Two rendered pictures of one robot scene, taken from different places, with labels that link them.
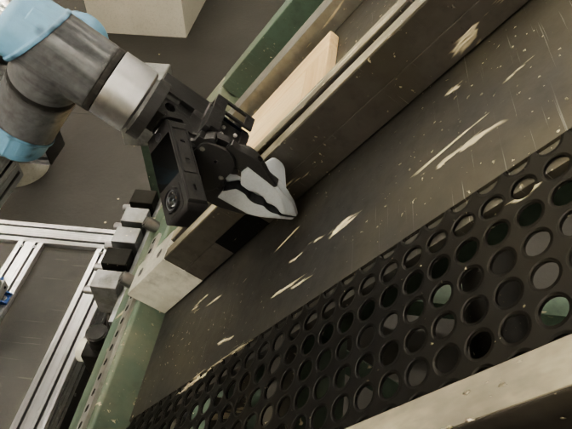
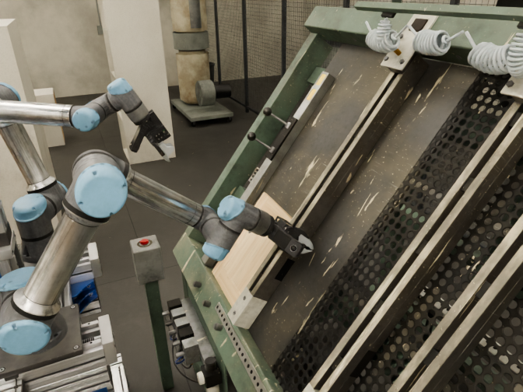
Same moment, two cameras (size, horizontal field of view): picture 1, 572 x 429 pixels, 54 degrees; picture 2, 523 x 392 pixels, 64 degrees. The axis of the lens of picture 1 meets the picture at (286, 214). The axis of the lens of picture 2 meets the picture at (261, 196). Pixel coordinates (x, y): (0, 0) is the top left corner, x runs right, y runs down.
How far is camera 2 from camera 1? 0.91 m
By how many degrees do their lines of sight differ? 31
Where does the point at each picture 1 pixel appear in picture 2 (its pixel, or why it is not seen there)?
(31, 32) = (240, 207)
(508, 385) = (432, 219)
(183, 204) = (300, 246)
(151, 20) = not seen: hidden behind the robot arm
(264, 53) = not seen: hidden behind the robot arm
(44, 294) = not seen: outside the picture
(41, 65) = (243, 217)
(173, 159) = (286, 236)
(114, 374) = (253, 354)
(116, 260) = (187, 333)
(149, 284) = (244, 313)
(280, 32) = (215, 202)
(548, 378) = (437, 214)
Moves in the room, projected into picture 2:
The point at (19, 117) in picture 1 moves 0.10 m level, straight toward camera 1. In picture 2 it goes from (229, 240) to (259, 249)
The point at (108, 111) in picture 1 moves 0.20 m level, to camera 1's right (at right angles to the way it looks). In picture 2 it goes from (261, 227) to (315, 209)
